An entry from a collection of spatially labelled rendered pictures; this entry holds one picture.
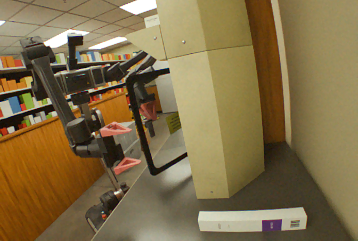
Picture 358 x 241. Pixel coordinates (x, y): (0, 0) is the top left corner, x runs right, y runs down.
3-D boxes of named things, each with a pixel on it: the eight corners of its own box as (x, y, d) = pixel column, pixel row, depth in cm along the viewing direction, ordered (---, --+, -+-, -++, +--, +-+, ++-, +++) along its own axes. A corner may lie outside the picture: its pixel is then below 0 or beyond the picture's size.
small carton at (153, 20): (165, 33, 61) (161, 17, 60) (161, 31, 56) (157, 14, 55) (152, 37, 62) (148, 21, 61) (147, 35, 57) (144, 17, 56)
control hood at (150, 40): (189, 58, 78) (185, 37, 76) (167, 59, 48) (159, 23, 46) (165, 64, 81) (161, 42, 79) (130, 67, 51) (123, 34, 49)
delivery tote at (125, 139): (140, 137, 311) (136, 120, 304) (123, 154, 255) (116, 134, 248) (121, 139, 323) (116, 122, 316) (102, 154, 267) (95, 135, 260)
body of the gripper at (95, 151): (100, 136, 46) (81, 137, 48) (111, 169, 48) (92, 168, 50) (113, 127, 52) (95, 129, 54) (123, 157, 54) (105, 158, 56)
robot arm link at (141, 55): (169, 45, 120) (161, 32, 115) (172, 48, 108) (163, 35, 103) (117, 79, 125) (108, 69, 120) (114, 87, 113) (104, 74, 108)
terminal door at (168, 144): (203, 146, 86) (188, 63, 77) (152, 177, 68) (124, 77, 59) (202, 145, 86) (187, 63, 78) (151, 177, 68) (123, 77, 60)
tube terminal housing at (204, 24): (257, 149, 81) (232, -22, 65) (272, 195, 51) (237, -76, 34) (206, 153, 88) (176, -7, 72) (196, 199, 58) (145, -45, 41)
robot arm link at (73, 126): (93, 140, 63) (72, 152, 57) (81, 112, 59) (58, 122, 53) (106, 148, 54) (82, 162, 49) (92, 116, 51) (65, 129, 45)
